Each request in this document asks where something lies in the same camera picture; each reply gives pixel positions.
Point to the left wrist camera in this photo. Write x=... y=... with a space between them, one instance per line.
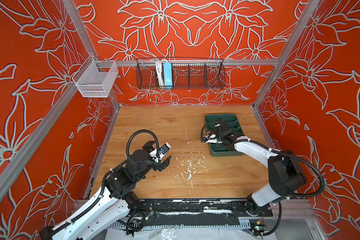
x=164 y=149

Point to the clear acrylic wall bin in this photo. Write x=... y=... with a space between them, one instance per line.
x=95 y=79

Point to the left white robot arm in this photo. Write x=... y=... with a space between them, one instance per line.
x=115 y=198

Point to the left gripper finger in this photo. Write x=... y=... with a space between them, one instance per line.
x=149 y=146
x=165 y=163

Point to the green plastic divider tray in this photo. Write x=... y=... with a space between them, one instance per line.
x=212 y=120

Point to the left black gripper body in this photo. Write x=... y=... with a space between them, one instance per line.
x=156 y=165

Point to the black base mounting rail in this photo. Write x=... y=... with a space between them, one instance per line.
x=202 y=213

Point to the light blue box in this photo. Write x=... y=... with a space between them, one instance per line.
x=168 y=75

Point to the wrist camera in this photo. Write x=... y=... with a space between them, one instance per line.
x=211 y=138
x=164 y=149

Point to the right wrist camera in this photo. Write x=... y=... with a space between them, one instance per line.
x=211 y=138

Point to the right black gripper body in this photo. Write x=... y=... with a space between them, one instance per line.
x=222 y=139

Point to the black wire wall basket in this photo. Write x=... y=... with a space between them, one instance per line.
x=188 y=73

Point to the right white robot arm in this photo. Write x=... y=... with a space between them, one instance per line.
x=285 y=172

